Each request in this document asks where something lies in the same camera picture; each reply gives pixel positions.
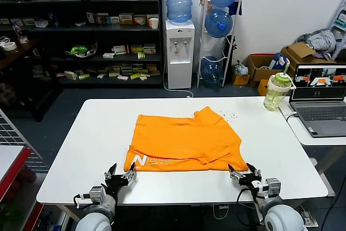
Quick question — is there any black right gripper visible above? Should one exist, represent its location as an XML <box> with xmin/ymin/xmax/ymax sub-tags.
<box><xmin>228</xmin><ymin>162</ymin><xmax>264</xmax><ymax>193</ymax></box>

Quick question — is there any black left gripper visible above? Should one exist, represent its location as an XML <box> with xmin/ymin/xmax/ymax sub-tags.
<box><xmin>104</xmin><ymin>162</ymin><xmax>137</xmax><ymax>198</ymax></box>

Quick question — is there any orange t-shirt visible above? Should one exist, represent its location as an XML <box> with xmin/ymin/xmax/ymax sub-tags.
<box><xmin>123</xmin><ymin>105</ymin><xmax>249</xmax><ymax>173</ymax></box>

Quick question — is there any grey pile of clothes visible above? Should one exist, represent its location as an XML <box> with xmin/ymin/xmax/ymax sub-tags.
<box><xmin>296</xmin><ymin>28</ymin><xmax>337</xmax><ymax>52</ymax></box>

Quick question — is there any white side table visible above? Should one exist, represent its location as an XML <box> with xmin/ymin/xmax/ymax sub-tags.
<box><xmin>278</xmin><ymin>103</ymin><xmax>346</xmax><ymax>196</ymax></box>

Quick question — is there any white power strip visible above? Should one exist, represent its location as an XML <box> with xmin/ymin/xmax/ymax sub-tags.
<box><xmin>298</xmin><ymin>206</ymin><xmax>320</xmax><ymax>228</ymax></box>

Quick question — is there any small orange cardboard box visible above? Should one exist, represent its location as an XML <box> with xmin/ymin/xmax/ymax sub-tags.
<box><xmin>232</xmin><ymin>74</ymin><xmax>250</xmax><ymax>85</ymax></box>
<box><xmin>257</xmin><ymin>78</ymin><xmax>270</xmax><ymax>96</ymax></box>

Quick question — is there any green lidded drinking bottle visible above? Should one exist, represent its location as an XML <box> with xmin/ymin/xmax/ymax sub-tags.
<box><xmin>264</xmin><ymin>59</ymin><xmax>297</xmax><ymax>112</ymax></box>

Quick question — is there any grey laptop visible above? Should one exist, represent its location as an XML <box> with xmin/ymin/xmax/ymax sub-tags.
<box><xmin>288</xmin><ymin>63</ymin><xmax>346</xmax><ymax>138</ymax></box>

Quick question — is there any open cardboard box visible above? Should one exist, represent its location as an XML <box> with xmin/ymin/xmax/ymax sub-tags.
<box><xmin>246</xmin><ymin>54</ymin><xmax>284</xmax><ymax>88</ymax></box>

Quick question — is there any grey plastic bag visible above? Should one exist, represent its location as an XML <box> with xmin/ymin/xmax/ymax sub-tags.
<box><xmin>232</xmin><ymin>60</ymin><xmax>249</xmax><ymax>76</ymax></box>

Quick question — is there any red and white cart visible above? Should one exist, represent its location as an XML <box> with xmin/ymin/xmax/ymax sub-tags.
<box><xmin>0</xmin><ymin>146</ymin><xmax>44</xmax><ymax>231</ymax></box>

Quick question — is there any blue and white package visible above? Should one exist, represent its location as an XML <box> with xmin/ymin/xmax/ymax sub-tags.
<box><xmin>268</xmin><ymin>51</ymin><xmax>290</xmax><ymax>70</ymax></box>

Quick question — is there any white bowl with green toy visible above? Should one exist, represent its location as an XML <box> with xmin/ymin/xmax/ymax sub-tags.
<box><xmin>65</xmin><ymin>41</ymin><xmax>98</xmax><ymax>58</ymax></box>

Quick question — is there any cardboard box with flap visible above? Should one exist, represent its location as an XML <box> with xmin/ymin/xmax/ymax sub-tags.
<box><xmin>280</xmin><ymin>41</ymin><xmax>338</xmax><ymax>77</ymax></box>

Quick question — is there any white water dispenser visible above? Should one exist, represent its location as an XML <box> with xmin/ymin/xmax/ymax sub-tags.
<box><xmin>164</xmin><ymin>19</ymin><xmax>195</xmax><ymax>90</ymax></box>

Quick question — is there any white metal jug rack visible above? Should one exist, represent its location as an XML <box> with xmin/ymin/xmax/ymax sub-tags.
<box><xmin>196</xmin><ymin>0</ymin><xmax>243</xmax><ymax>88</ymax></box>

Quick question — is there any black shelving unit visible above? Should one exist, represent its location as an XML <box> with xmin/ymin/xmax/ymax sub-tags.
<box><xmin>0</xmin><ymin>0</ymin><xmax>164</xmax><ymax>89</ymax></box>

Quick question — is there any dark wooden desk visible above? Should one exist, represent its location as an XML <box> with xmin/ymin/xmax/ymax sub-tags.
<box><xmin>0</xmin><ymin>38</ymin><xmax>63</xmax><ymax>122</ymax></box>

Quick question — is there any dark blue bottle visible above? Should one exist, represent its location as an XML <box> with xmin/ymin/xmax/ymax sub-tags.
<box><xmin>47</xmin><ymin>11</ymin><xmax>59</xmax><ymax>28</ymax></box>

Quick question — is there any white tape roll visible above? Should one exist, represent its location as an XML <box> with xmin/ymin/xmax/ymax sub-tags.
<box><xmin>1</xmin><ymin>41</ymin><xmax>17</xmax><ymax>51</ymax></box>

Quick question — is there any clear plastic bottle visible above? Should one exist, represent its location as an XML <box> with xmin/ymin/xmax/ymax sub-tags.
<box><xmin>12</xmin><ymin>22</ymin><xmax>29</xmax><ymax>43</ymax></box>

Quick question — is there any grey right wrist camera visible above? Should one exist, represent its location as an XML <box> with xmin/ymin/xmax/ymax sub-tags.
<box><xmin>263</xmin><ymin>177</ymin><xmax>282</xmax><ymax>198</ymax></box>

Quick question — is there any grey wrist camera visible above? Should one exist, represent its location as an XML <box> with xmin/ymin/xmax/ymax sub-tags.
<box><xmin>74</xmin><ymin>186</ymin><xmax>107</xmax><ymax>207</ymax></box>
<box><xmin>263</xmin><ymin>177</ymin><xmax>282</xmax><ymax>198</ymax></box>

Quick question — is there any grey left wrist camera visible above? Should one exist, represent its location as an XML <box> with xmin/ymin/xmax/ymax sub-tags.
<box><xmin>74</xmin><ymin>186</ymin><xmax>107</xmax><ymax>207</ymax></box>

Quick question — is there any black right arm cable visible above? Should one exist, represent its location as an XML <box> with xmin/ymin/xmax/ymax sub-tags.
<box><xmin>236</xmin><ymin>187</ymin><xmax>261</xmax><ymax>227</ymax></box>

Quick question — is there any white laptop cable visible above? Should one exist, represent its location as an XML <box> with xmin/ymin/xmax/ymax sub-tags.
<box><xmin>278</xmin><ymin>106</ymin><xmax>298</xmax><ymax>121</ymax></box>

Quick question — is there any white dispenser power cable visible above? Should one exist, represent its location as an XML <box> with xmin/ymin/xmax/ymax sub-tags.
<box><xmin>163</xmin><ymin>60</ymin><xmax>194</xmax><ymax>98</ymax></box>

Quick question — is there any white wire grid panel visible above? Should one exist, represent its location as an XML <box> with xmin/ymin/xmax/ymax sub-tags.
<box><xmin>0</xmin><ymin>106</ymin><xmax>44</xmax><ymax>174</ymax></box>

